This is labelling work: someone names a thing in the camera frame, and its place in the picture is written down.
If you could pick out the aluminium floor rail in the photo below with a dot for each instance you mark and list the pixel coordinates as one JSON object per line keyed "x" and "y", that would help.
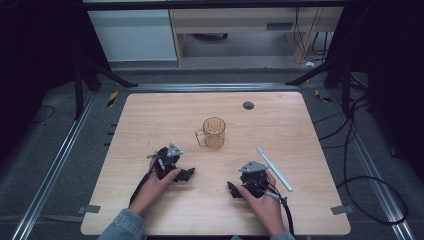
{"x": 373, "y": 166}
{"x": 213, "y": 87}
{"x": 53, "y": 166}

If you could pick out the yellow and black tape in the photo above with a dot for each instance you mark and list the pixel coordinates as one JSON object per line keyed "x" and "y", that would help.
{"x": 112, "y": 98}
{"x": 321, "y": 96}

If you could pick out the person's left hand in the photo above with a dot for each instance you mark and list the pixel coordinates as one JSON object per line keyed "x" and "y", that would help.
{"x": 151, "y": 190}

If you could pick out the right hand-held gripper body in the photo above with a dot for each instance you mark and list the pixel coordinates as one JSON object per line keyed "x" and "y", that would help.
{"x": 255, "y": 178}

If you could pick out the black frame beam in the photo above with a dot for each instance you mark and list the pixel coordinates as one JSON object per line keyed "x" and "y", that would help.
{"x": 213, "y": 5}

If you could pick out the person's right hand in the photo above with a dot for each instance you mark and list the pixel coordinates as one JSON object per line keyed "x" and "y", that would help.
{"x": 266, "y": 211}

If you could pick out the grey round table grommet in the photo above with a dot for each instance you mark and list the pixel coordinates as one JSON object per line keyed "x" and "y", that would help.
{"x": 248, "y": 105}

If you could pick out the white cabinet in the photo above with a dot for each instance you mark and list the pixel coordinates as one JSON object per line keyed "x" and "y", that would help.
{"x": 133, "y": 36}

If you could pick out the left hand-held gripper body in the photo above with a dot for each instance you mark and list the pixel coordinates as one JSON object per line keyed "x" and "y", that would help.
{"x": 165, "y": 163}

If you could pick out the grey tape strip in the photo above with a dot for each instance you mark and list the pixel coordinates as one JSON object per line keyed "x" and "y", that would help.
{"x": 89, "y": 209}
{"x": 341, "y": 210}

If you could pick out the black curtain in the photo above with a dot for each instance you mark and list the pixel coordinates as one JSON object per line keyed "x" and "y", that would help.
{"x": 393, "y": 83}
{"x": 36, "y": 66}

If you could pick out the black metal stand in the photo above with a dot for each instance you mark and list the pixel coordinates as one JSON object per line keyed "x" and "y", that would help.
{"x": 345, "y": 83}
{"x": 80, "y": 86}

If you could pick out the white toothbrush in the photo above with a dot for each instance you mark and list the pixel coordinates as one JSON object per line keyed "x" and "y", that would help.
{"x": 275, "y": 170}

